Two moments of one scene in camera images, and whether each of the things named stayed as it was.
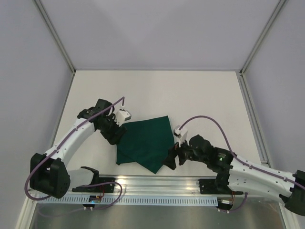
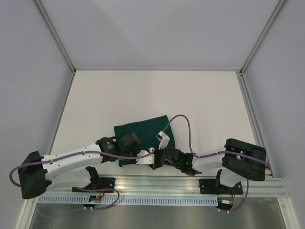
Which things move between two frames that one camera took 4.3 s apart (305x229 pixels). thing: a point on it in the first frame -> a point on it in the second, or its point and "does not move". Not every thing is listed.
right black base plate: x=218 y=185 does not move
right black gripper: x=180 y=154 -> x=157 y=158
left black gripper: x=113 y=138 -> x=137 y=150
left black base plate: x=102 y=188 does not move
